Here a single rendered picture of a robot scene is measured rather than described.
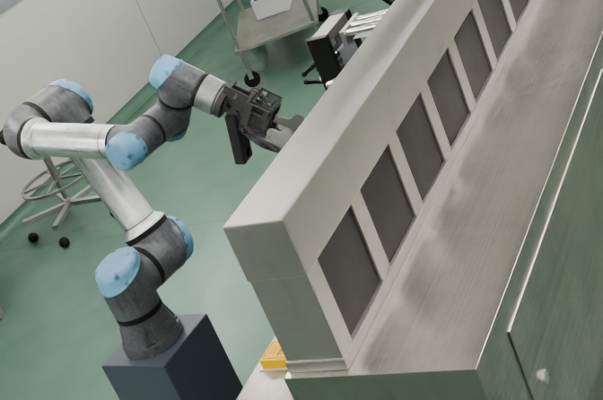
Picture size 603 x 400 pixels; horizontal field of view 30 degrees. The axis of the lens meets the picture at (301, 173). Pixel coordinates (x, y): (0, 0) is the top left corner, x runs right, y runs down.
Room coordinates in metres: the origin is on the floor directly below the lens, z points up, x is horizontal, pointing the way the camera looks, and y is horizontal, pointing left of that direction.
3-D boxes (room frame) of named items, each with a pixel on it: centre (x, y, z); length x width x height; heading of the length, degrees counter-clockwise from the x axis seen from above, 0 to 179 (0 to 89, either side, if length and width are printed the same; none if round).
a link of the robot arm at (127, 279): (2.41, 0.48, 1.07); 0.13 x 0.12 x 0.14; 135
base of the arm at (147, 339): (2.40, 0.48, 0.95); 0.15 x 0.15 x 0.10
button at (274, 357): (2.09, 0.19, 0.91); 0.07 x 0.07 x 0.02; 57
